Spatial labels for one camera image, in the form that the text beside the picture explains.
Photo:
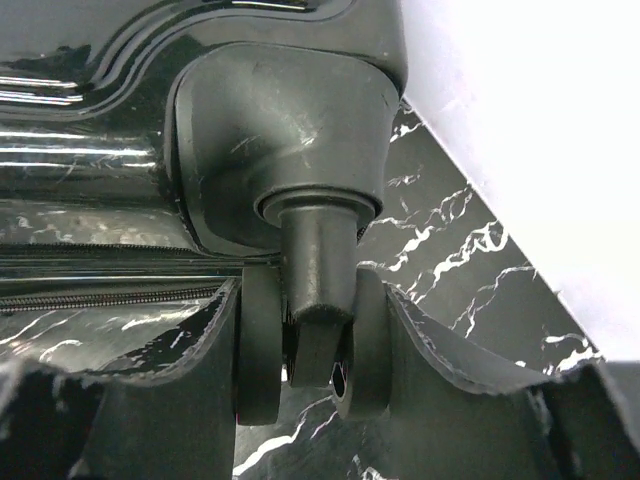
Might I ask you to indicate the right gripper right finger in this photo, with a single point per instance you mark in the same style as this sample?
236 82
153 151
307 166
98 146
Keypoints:
459 411

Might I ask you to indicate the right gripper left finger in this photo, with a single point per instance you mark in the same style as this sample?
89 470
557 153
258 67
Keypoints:
165 412

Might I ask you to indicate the white black space suitcase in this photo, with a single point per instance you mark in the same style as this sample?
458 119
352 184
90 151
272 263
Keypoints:
151 149

